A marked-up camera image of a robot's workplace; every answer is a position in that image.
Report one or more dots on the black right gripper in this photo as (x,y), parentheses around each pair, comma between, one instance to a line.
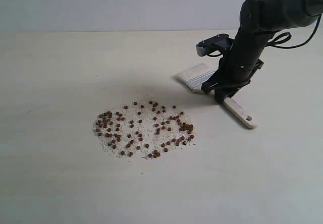
(236,69)

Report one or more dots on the wooden paint brush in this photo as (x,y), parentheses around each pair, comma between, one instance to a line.
(195,76)

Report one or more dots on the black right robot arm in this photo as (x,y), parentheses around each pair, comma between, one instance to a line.
(260,20)

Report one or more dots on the pile of pellets and grains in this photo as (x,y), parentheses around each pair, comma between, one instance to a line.
(148,127)

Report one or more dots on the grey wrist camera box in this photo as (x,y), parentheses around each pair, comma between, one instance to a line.
(215,46)

